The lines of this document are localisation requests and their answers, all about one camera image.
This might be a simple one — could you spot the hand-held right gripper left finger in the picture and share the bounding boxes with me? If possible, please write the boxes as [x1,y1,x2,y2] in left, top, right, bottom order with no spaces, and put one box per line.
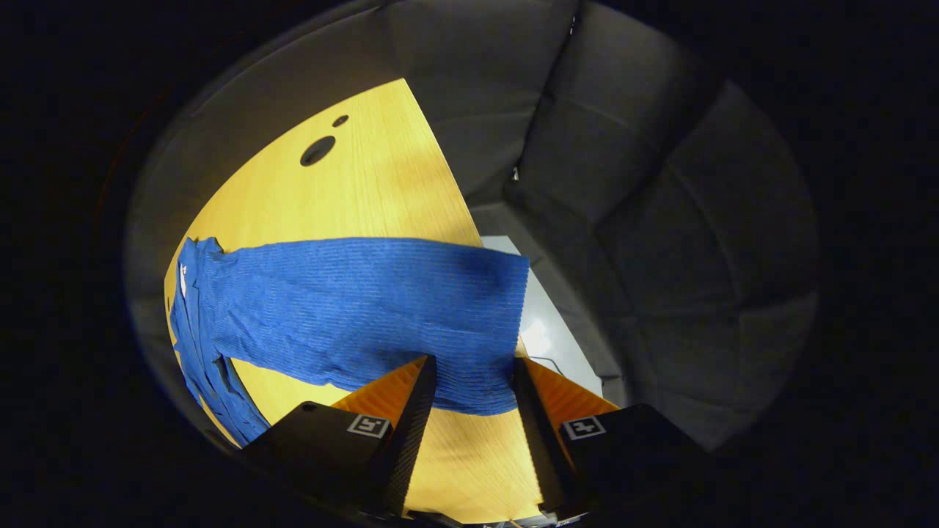
[238,355,439,518]

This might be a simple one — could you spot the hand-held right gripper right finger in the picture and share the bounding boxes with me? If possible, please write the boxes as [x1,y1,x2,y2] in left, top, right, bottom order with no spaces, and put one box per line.
[512,356,709,518]

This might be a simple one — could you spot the blue corduroy jacket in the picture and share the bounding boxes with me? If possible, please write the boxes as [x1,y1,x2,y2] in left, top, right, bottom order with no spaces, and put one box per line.
[167,236,530,448]

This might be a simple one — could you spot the black backdrop cloth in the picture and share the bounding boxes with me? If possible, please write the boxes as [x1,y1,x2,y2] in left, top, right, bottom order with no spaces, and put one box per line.
[125,0,821,455]

